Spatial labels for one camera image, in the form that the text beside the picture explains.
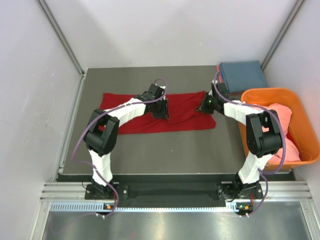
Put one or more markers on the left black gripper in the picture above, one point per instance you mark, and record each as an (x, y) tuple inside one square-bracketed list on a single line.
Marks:
[(164, 113)]

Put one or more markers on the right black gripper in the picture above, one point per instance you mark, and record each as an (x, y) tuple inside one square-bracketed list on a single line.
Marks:
[(202, 107)]

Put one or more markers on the red t shirt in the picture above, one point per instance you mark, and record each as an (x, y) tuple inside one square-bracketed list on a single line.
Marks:
[(182, 116)]

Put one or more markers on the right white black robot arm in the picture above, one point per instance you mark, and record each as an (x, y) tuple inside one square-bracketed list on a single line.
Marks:
[(264, 136)]

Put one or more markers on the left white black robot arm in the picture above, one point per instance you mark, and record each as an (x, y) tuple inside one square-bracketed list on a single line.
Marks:
[(104, 125)]

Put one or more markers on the folded pink t shirt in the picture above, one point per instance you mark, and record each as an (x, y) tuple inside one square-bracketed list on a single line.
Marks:
[(221, 77)]

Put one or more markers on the folded blue t shirt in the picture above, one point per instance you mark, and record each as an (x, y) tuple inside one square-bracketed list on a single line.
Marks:
[(242, 75)]

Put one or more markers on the orange plastic bin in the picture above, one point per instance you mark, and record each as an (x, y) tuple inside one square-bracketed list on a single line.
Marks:
[(300, 129)]

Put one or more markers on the crumpled pink t shirt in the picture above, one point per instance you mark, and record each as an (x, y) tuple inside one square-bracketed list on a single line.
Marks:
[(284, 115)]

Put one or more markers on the grey slotted cable duct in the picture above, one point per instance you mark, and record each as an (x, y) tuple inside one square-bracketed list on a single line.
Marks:
[(102, 207)]

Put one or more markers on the left aluminium frame post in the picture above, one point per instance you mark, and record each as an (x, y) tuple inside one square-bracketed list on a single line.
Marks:
[(60, 35)]

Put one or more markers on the aluminium frame post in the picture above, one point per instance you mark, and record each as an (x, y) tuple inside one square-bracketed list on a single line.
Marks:
[(294, 12), (60, 35)]

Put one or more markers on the right aluminium frame post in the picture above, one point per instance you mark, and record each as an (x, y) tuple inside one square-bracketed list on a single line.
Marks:
[(294, 12)]

